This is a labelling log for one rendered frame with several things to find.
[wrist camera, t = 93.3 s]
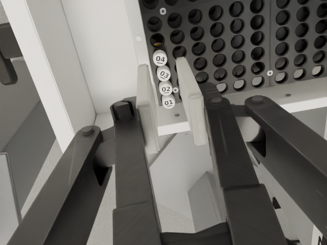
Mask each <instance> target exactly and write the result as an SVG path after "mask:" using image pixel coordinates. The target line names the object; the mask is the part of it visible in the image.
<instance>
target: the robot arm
mask: <svg viewBox="0 0 327 245"><path fill-rule="evenodd" d="M175 61H176V67H177V74H178V81H179V87H180V94H181V98H182V102H183V106H184V109H185V112H186V116H187V119H188V123H189V126H190V130H191V133H192V137H193V140H194V144H196V145H197V146H199V145H205V144H207V142H209V150H210V156H211V159H212V165H213V170H214V176H215V181H216V187H217V192H218V200H219V206H220V211H221V217H222V223H219V224H217V225H214V226H212V227H209V228H207V229H204V230H202V231H199V232H197V233H178V232H162V228H161V223H160V218H159V213H158V208H157V204H156V199H155V194H154V189H153V184H152V179H151V174H150V169H149V164H148V160H147V155H146V153H149V154H153V153H158V151H160V145H159V134H158V124H157V113H156V103H155V96H154V91H153V86H152V82H151V77H150V72H149V67H148V65H147V64H140V65H139V66H138V74H137V96H133V97H128V98H124V99H123V100H121V101H117V102H115V103H113V104H112V105H111V106H110V111H111V114H112V118H113V125H114V126H112V127H110V128H108V129H105V130H102V131H101V129H100V127H99V126H96V125H91V126H85V127H83V128H82V129H80V130H78V131H77V133H76V134H75V136H74V137H73V139H72V141H71V142H70V144H69V145H68V147H67V149H66V150H65V152H64V153H63V155H62V157H61V158H60V160H59V161H58V163H57V165H56V166H55V168H54V169H53V171H52V172H51V174H50V176H49V177H48V179H47V180H46V182H45V184H44V185H43V187H42V188H41V190H40V192H39V193H38V195H37V196H36V198H35V200H34V201H33V203H32V205H31V206H30V208H29V209H28V211H27V212H26V214H25V216H24V217H23V219H22V221H21V222H20V224H19V225H18V227H17V229H16V230H15V232H14V234H13V235H12V237H11V238H10V240H9V242H8V243H7V245H87V242H88V239H89V236H90V233H91V230H92V227H93V224H94V221H95V219H96V216H97V213H98V210H99V208H100V205H101V202H102V199H103V196H104V193H105V190H106V188H107V185H108V182H109V179H110V176H111V173H112V166H113V165H115V189H116V209H113V212H112V226H113V245H297V244H296V243H294V242H292V241H291V240H289V239H287V238H286V237H285V235H284V233H283V230H282V228H281V225H280V223H279V220H278V218H277V215H276V213H275V210H274V208H273V205H272V202H271V199H270V197H269V194H268V192H267V189H266V187H265V185H264V184H263V183H261V184H260V183H259V181H258V178H257V175H256V173H255V170H254V167H253V164H252V161H251V159H250V156H249V153H248V150H247V148H246V145H247V147H248V148H249V149H250V150H251V152H252V153H253V154H254V155H255V156H256V157H257V159H258V160H259V161H260V162H261V163H262V164H263V166H264V167H265V168H266V169H267V170H268V171H269V173H270V174H271V175H272V176H273V177H274V178H275V180H276V181H277V182H278V183H279V184H280V186H281V187H282V188H283V189H284V190H285V191H286V193H287V194H288V195H289V196H290V197H291V198H292V200H293V201H294V202H295V203H296V204H297V205H298V207H299V208H300V209H301V210H302V211H303V212H304V214H305V215H306V216H307V217H308V218H309V219H310V220H311V221H312V223H313V224H314V225H315V226H316V227H317V228H318V230H319V231H320V232H321V233H322V234H323V236H324V237H325V238H326V239H327V140H326V139H324V138H323V137H321V136H320V135H319V134H317V133H316V132H315V131H313V130H312V129H311V128H309V127H308V126H307V125H305V124H304V123H303V122H301V121H300V120H298V119H297V118H296V117H294V116H293V115H292V114H290V113H289V112H288V111H286V110H285V109H284V108H282V107H281V106H280V105H278V104H277V103H276V102H274V101H273V100H272V99H270V98H268V97H266V96H262V95H259V96H258V95H255V96H252V97H249V98H247V99H246V100H245V102H244V105H232V104H230V101H229V100H228V99H227V98H224V97H222V95H221V94H220V92H219V90H218V89H217V87H216V85H215V84H213V83H211V82H209V83H203V84H197V81H196V79H195V77H194V75H193V73H192V71H191V69H190V66H189V64H188V62H187V60H186V58H185V57H178V58H177V59H176V60H175ZM245 142H246V145H245Z"/></svg>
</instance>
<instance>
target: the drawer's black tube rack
mask: <svg viewBox="0 0 327 245"><path fill-rule="evenodd" d="M161 1H162V8H161V9H160V11H158V12H153V13H147V14H142V16H145V15H150V14H155V13H161V14H162V15H163V16H164V22H165V28H166V34H167V41H168V47H169V53H170V59H171V66H172V71H173V78H174V84H175V88H173V92H174V93H176V96H177V102H178V103H182V98H181V96H180V87H179V81H178V74H177V67H176V61H175V60H176V59H177V58H178V57H185V58H186V60H187V62H188V64H189V66H190V69H191V71H192V73H193V75H194V77H195V79H196V81H197V84H203V83H209V82H211V83H213V84H215V85H216V86H217V85H218V84H223V83H225V84H226V88H225V90H223V91H220V94H221V95H227V94H232V93H238V92H243V91H248V90H254V89H260V88H267V87H273V86H278V85H283V84H289V83H295V82H300V81H305V80H311V79H317V78H322V77H327V0H161ZM317 66H321V70H320V71H319V73H317V74H315V75H312V70H313V68H314V67H317ZM301 69H303V73H302V75H301V76H300V77H298V78H294V76H293V75H294V72H295V71H296V70H301ZM283 72H284V73H285V76H284V78H283V79H282V80H281V81H276V80H275V77H276V75H277V74H278V73H283ZM256 77H262V80H261V82H260V83H259V84H258V85H253V84H252V80H253V79H254V78H256ZM239 80H243V81H244V84H243V86H242V87H240V88H234V83H235V81H239Z"/></svg>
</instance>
